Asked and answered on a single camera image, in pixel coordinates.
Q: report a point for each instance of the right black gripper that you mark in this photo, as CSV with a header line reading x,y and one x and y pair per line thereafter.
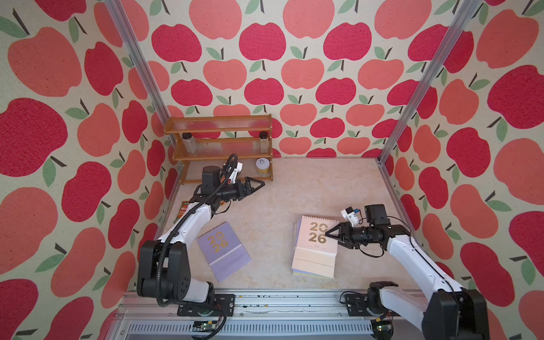
x,y
337,237

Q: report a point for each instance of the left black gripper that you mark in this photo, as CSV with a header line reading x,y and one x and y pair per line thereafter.
x,y
241,194

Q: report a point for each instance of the pink calendar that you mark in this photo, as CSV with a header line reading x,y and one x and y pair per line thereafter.
x,y
315,253

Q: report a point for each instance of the purple calendar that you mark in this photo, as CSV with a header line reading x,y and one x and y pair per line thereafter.
x,y
223,251
295,239

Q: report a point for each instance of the yellow-green calendar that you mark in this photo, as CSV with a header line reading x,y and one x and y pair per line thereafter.
x,y
309,275

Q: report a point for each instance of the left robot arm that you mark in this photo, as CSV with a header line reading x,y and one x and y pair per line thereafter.
x,y
164,271

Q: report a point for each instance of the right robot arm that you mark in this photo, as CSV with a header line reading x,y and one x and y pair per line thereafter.
x,y
446,310

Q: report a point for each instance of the yellow pull-tab can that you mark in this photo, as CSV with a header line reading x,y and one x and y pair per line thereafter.
x,y
263,166

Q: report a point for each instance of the right glass spice jar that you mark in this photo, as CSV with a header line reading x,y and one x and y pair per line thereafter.
x,y
264,143

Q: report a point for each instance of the glass spice jar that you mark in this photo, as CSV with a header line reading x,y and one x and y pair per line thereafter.
x,y
264,143
189,143

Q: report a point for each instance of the wooden three-tier shelf rack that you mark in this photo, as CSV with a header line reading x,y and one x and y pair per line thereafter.
x,y
217,138

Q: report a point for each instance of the green snack bag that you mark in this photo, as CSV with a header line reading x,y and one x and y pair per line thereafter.
x,y
184,207

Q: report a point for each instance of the left glass spice jar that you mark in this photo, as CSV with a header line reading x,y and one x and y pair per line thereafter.
x,y
189,143

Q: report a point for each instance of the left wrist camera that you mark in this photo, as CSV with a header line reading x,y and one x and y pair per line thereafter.
x,y
237,168

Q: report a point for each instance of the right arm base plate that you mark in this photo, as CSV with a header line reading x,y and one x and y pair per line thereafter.
x,y
360,305

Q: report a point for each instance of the front aluminium rail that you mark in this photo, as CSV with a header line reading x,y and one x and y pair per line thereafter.
x,y
266,314

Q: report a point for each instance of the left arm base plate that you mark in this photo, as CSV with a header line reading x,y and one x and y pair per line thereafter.
x,y
220,305

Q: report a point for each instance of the left aluminium frame post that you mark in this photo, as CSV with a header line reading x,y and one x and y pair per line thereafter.
x,y
122,22

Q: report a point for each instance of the aluminium frame post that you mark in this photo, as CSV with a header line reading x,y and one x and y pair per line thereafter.
x,y
460,20
122,22

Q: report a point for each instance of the right aluminium frame post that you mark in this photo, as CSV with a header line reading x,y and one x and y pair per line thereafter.
x,y
460,20

